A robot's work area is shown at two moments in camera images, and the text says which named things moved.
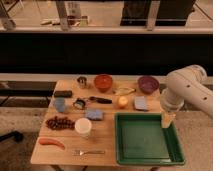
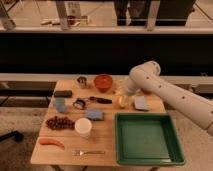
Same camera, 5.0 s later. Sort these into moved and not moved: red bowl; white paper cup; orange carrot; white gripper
Moved: white gripper
Not moved: white paper cup; orange carrot; red bowl
